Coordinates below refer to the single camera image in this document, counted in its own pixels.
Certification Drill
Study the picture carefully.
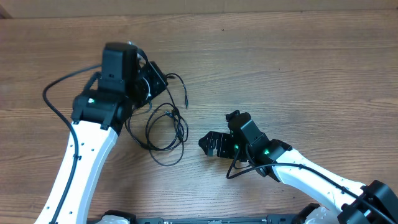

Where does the black USB cable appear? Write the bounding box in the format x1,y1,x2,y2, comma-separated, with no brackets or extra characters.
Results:
124,73,190,167

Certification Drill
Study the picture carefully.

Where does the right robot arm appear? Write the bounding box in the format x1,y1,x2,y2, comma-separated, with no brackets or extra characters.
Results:
198,111,397,223

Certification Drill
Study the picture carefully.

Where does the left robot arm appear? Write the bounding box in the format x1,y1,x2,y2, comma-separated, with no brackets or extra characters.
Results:
36,42,167,223

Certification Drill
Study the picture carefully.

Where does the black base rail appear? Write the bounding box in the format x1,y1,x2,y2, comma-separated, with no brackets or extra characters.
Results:
86,203,324,224

